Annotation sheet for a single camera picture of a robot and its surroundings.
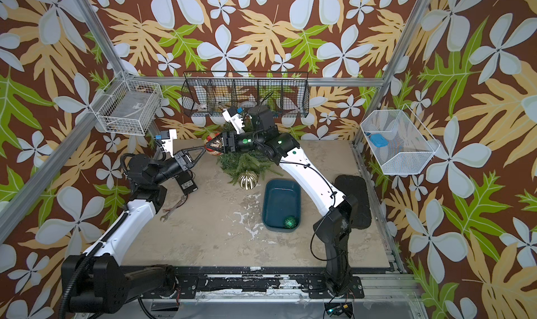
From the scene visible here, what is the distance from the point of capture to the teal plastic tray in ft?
3.00

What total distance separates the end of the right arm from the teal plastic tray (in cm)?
37

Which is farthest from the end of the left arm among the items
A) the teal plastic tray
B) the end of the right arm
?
the teal plastic tray

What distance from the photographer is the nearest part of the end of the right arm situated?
60 centimetres

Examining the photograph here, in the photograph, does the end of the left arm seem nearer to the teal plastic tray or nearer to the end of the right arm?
the end of the right arm
